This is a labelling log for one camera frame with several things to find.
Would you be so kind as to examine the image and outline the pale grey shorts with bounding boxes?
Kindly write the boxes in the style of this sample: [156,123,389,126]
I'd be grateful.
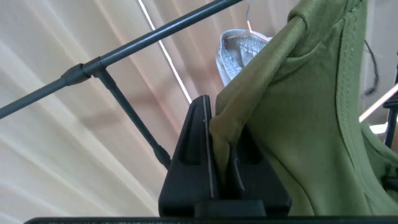
[216,29,273,87]

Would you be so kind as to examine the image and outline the beige curtain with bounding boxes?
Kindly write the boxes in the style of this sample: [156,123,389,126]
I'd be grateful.
[0,0,398,218]

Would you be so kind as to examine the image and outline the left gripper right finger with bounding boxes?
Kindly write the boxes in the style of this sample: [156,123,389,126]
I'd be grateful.
[219,126,292,218]

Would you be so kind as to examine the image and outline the green garment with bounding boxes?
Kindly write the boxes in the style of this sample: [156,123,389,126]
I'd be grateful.
[210,0,398,217]

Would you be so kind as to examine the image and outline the black clothes rack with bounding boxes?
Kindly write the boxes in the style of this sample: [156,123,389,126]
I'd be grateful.
[0,0,398,170]

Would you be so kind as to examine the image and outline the black cable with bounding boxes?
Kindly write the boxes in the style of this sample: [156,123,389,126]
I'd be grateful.
[363,39,379,96]

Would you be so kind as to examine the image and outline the pink clothes hanger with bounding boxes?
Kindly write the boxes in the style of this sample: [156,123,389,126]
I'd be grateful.
[225,0,271,43]
[359,83,398,123]

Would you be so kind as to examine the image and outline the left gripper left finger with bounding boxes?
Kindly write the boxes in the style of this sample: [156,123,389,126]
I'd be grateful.
[158,95,220,218]

